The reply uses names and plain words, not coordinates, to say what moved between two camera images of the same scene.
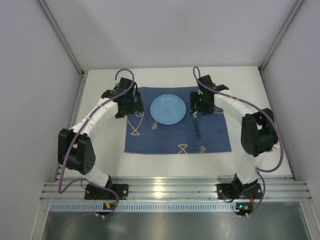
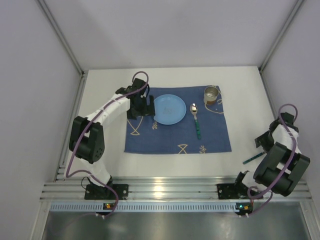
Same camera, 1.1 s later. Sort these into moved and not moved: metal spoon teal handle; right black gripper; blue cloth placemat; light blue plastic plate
Moved: right black gripper
Not moved: metal spoon teal handle; light blue plastic plate; blue cloth placemat
